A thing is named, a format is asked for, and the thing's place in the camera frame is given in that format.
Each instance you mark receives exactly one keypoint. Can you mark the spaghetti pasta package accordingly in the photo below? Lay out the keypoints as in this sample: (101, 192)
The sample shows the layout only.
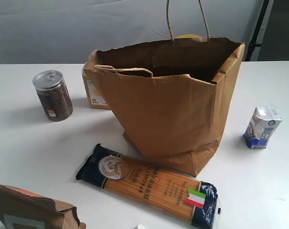
(175, 194)

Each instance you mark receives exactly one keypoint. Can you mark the brown paper shopping bag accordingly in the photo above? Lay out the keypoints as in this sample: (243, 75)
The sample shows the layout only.
(172, 97)

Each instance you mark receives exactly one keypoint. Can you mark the yellow cardboard box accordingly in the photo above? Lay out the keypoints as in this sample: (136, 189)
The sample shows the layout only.
(94, 98)

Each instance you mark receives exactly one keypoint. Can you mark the clear jar of brown grains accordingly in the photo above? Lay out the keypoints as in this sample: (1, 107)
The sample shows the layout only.
(53, 94)

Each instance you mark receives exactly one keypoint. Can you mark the blue white milk carton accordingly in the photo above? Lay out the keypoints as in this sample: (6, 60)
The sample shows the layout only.
(261, 127)

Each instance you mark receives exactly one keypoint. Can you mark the black stand pole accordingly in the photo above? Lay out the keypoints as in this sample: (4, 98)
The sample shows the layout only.
(253, 42)

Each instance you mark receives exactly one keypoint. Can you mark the brown paper pouch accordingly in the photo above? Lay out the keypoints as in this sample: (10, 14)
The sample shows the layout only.
(22, 209)

